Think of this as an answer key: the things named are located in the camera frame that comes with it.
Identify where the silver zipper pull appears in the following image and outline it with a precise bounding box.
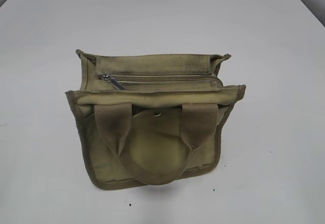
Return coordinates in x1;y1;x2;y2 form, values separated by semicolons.
101;74;125;90

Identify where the yellow canvas bag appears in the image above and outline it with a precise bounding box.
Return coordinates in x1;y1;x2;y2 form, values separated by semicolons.
66;50;246;190

